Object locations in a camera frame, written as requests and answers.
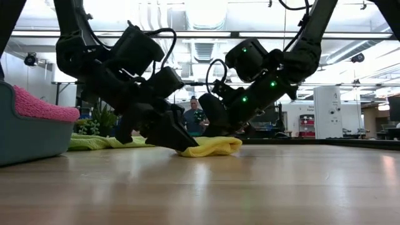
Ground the small potted plant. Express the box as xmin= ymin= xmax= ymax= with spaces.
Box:
xmin=74 ymin=102 xmax=119 ymax=138

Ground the black background robot frame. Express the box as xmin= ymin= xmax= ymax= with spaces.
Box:
xmin=184 ymin=82 xmax=220 ymax=87

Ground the black ceiling spotlight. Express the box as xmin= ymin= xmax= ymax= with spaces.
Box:
xmin=24 ymin=52 xmax=39 ymax=67
xmin=351 ymin=52 xmax=366 ymax=64

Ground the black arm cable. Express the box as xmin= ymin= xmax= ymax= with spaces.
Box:
xmin=74 ymin=0 xmax=178 ymax=76
xmin=205 ymin=0 xmax=311 ymax=95

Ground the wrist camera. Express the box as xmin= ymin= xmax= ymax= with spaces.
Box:
xmin=146 ymin=66 xmax=186 ymax=100
xmin=211 ymin=78 xmax=246 ymax=104

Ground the black computer monitor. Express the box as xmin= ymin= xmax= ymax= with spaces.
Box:
xmin=388 ymin=95 xmax=400 ymax=123

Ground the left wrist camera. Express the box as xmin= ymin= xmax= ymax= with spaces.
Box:
xmin=146 ymin=66 xmax=186 ymax=100

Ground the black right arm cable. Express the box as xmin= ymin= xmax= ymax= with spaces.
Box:
xmin=205 ymin=0 xmax=311 ymax=95

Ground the teal plastic bin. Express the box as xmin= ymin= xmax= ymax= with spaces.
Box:
xmin=0 ymin=80 xmax=76 ymax=167

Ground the shelf with red bins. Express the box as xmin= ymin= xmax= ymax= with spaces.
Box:
xmin=299 ymin=114 xmax=316 ymax=139

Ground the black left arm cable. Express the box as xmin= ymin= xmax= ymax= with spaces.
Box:
xmin=74 ymin=0 xmax=178 ymax=76

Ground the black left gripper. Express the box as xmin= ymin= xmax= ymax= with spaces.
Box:
xmin=87 ymin=64 xmax=200 ymax=153

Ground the silver round ceiling duct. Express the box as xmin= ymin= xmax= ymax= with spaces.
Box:
xmin=324 ymin=26 xmax=394 ymax=66

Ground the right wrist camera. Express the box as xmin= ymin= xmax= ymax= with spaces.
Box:
xmin=211 ymin=78 xmax=246 ymax=104

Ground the lime green microfiber towel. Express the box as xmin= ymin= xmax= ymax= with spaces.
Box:
xmin=67 ymin=132 xmax=156 ymax=152

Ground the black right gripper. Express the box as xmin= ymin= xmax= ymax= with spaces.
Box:
xmin=197 ymin=72 xmax=299 ymax=138

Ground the white building column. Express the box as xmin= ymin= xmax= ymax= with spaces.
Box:
xmin=313 ymin=86 xmax=343 ymax=139

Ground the person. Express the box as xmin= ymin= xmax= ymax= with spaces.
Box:
xmin=182 ymin=96 xmax=210 ymax=138

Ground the black aluminium table frame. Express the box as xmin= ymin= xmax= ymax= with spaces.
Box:
xmin=240 ymin=137 xmax=400 ymax=152

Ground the pink microfiber towel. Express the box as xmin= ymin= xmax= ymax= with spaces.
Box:
xmin=12 ymin=84 xmax=81 ymax=123

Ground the yellow microfiber towel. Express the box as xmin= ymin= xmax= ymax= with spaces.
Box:
xmin=176 ymin=135 xmax=243 ymax=158

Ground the black background shelf rack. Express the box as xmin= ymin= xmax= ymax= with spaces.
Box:
xmin=51 ymin=80 xmax=79 ymax=106

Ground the silver ventilation duct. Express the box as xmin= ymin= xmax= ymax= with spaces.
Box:
xmin=184 ymin=0 xmax=229 ymax=63

